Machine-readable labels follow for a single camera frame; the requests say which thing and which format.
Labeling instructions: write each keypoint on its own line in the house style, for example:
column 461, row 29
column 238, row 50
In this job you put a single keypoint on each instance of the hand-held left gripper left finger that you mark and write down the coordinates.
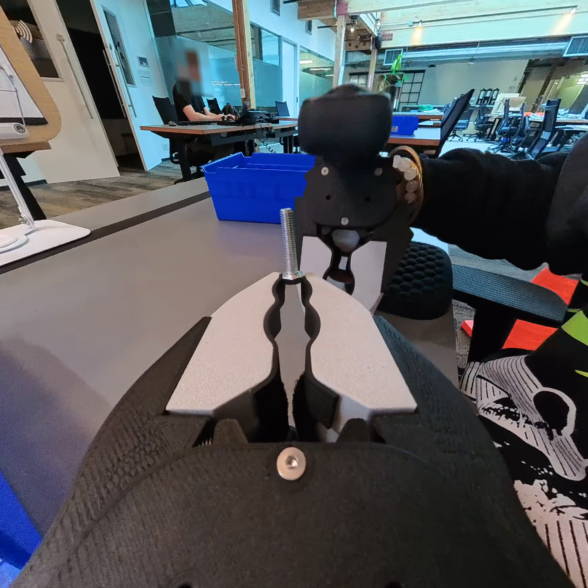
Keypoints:
column 225, row 363

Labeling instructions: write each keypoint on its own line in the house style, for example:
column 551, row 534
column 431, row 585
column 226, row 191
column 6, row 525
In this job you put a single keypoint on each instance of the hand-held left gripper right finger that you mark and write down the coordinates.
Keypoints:
column 358, row 363

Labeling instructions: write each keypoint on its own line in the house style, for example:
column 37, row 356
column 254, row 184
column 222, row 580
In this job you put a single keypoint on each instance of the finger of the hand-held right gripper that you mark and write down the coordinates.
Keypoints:
column 315, row 257
column 367, row 271

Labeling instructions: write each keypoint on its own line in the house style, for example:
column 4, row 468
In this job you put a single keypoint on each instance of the long thin silver bolt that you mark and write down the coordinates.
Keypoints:
column 289, row 243

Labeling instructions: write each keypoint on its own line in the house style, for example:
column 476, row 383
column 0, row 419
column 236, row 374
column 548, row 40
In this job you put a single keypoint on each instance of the blue plastic bin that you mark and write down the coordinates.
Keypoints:
column 248, row 188
column 14, row 528
column 405, row 124

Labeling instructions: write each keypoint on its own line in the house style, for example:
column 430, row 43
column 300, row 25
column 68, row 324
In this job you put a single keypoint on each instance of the person's right forearm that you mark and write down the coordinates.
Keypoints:
column 505, row 202

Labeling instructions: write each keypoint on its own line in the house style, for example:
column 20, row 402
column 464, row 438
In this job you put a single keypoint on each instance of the black round cushion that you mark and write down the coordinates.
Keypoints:
column 418, row 280

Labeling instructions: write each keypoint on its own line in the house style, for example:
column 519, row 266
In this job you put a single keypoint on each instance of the wooden office desk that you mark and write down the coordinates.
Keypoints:
column 202, row 129
column 418, row 138

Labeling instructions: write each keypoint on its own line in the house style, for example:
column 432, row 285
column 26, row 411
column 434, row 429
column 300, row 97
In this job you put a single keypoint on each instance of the green plant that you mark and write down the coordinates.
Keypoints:
column 395, row 72

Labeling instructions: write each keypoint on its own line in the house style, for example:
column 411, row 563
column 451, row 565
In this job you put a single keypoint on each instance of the small red object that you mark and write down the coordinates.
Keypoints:
column 528, row 335

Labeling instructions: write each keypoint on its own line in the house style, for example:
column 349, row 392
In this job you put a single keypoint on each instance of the wooden pillar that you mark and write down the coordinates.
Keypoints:
column 243, row 55

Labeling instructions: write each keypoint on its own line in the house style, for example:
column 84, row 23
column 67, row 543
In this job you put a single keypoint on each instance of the black printed shirt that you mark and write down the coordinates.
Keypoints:
column 542, row 459

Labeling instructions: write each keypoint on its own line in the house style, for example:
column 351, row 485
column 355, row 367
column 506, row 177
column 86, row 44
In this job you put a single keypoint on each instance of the white sign stand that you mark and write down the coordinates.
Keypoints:
column 37, row 241

